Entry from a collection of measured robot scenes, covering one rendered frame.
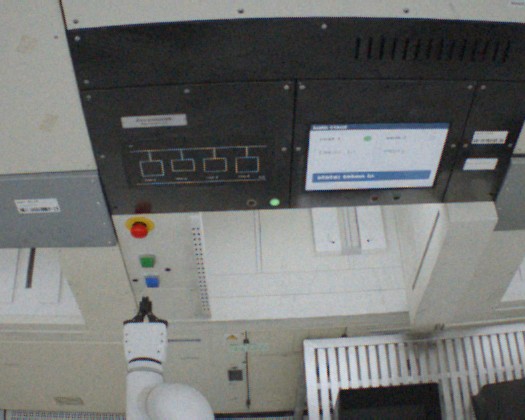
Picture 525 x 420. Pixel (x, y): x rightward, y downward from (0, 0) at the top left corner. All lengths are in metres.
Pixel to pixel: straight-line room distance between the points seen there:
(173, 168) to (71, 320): 0.80
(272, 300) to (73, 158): 0.85
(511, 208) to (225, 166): 0.69
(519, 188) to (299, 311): 0.76
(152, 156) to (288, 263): 0.82
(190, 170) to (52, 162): 0.29
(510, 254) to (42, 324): 1.34
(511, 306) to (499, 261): 0.32
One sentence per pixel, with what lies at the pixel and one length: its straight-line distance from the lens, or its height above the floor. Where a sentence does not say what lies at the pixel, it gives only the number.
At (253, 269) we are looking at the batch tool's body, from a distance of 2.21.
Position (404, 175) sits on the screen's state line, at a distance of 1.62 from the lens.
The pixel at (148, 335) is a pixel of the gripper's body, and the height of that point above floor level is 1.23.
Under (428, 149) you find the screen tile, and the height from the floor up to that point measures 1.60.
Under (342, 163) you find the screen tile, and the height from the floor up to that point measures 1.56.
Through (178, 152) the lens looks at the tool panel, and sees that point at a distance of 1.51.
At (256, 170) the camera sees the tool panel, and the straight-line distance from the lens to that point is 1.56.
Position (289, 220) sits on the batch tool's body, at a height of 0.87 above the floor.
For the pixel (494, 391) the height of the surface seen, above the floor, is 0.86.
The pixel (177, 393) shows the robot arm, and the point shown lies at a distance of 1.30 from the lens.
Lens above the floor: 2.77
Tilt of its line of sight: 55 degrees down
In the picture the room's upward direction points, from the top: straight up
